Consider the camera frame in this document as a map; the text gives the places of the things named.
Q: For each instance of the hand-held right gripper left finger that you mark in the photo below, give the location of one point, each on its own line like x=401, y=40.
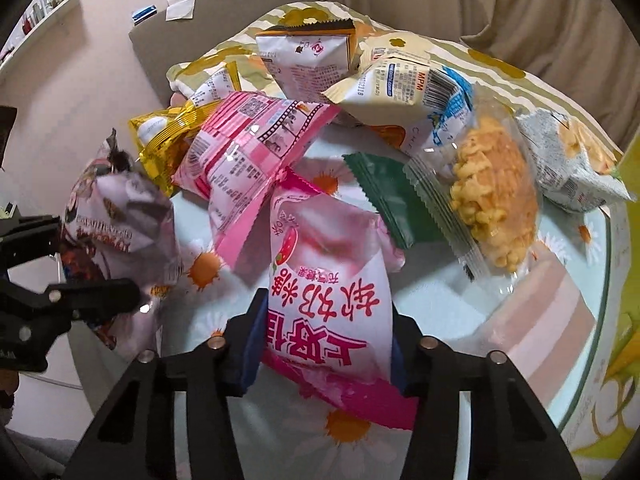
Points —
x=245, y=360

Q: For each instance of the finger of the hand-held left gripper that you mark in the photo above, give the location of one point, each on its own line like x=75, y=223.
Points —
x=90, y=297
x=35, y=235

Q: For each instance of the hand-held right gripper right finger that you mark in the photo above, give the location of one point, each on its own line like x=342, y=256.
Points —
x=415, y=360

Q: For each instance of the crinkled purple white snack packet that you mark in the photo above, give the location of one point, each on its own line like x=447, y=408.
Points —
x=125, y=210

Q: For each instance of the pink white candy packet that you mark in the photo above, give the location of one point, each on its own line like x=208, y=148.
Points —
x=325, y=285

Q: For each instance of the frosted pink cake packet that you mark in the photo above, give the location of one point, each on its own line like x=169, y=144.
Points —
x=550, y=320

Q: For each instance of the clear packet of yellow waffle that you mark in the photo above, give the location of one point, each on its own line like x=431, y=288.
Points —
x=492, y=195

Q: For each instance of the yellow green cardboard box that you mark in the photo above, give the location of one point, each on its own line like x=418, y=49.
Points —
x=620, y=385

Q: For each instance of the daisy print tablecloth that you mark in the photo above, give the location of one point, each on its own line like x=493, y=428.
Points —
x=440, y=410

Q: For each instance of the gold yellow snack packet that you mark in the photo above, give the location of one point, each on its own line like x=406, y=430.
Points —
x=160, y=145

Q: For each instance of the dark green snack packet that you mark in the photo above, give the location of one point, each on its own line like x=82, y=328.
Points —
x=395, y=195

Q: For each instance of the pink filmstrip print snack packet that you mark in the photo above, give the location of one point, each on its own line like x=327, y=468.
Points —
x=240, y=160

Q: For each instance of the white paper sheet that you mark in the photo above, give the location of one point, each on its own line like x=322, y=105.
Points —
x=180, y=4

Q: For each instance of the small white yellow snack packet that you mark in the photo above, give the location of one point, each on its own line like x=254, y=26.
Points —
x=217, y=85

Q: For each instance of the grey headboard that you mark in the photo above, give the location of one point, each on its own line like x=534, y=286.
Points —
x=210, y=30

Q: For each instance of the grey white snack packet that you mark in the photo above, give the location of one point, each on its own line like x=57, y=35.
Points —
x=560, y=165

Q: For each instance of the white blue snack packet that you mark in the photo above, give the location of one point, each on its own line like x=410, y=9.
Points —
x=400, y=95

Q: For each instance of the white orange snack packet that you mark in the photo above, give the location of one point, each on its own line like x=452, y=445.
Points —
x=305, y=60

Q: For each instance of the striped floral towel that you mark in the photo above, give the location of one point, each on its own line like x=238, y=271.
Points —
x=500, y=65

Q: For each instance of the beige curtain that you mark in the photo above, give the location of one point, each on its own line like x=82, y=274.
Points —
x=500, y=0

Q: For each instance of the white wall shelf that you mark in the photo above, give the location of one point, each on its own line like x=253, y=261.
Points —
x=40, y=25

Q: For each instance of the small blue wall item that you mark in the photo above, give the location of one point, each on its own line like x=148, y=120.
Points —
x=145, y=15

